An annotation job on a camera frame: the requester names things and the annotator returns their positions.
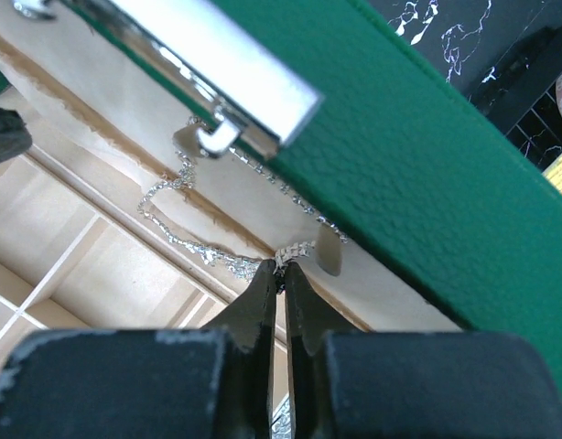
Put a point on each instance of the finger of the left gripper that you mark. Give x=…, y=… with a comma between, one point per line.
x=15, y=139

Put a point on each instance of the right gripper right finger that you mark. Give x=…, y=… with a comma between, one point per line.
x=346, y=383

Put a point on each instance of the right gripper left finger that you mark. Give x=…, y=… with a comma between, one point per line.
x=211, y=382

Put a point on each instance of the large green jewelry box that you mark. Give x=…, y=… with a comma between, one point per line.
x=448, y=224

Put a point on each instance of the black wire dish rack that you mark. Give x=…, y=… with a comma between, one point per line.
x=518, y=96

